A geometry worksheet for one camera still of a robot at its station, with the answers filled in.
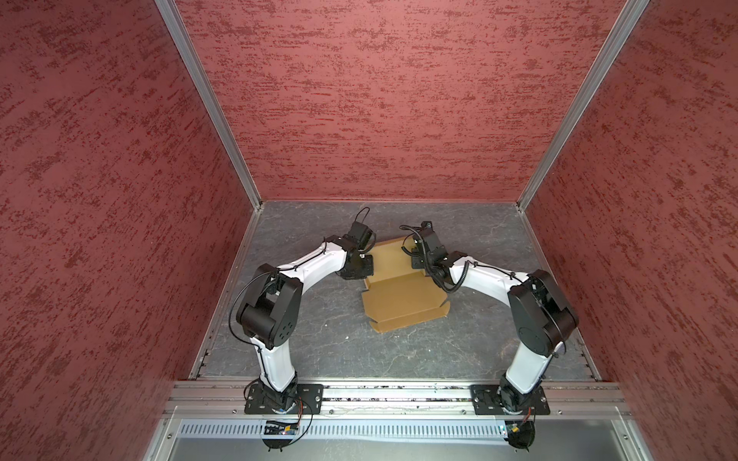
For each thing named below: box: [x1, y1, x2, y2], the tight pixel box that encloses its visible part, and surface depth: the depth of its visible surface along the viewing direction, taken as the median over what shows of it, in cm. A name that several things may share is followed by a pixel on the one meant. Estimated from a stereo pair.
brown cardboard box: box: [361, 236, 451, 334], surface depth 85 cm
